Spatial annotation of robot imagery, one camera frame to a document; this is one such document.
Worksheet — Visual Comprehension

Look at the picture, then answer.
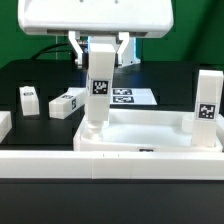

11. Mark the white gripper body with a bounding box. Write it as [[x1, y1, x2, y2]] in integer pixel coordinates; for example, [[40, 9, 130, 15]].
[[18, 0, 174, 38]]

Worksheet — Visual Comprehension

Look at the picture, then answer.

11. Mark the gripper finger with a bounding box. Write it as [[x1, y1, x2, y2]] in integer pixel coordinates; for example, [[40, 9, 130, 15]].
[[68, 31, 88, 68], [115, 32, 130, 67]]

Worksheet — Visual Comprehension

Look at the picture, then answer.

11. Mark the white desk tabletop tray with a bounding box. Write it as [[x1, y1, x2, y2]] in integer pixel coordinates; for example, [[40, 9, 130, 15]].
[[73, 109, 223, 153]]

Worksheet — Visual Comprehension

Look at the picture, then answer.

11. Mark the white left fence block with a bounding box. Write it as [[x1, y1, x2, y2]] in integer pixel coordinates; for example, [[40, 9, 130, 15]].
[[0, 111, 12, 143]]

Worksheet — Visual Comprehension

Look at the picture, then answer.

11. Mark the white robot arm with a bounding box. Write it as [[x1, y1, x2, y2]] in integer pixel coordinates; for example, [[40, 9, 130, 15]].
[[18, 0, 174, 67]]

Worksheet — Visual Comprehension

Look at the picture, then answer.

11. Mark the black cable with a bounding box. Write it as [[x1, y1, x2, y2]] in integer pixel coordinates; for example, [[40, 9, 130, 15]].
[[30, 42, 73, 61]]

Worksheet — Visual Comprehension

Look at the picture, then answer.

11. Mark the fiducial marker sheet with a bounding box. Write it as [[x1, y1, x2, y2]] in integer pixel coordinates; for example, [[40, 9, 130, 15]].
[[62, 88, 157, 105]]

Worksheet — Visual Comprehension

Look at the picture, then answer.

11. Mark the white front fence bar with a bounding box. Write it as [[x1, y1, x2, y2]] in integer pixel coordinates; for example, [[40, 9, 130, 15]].
[[0, 150, 224, 180]]

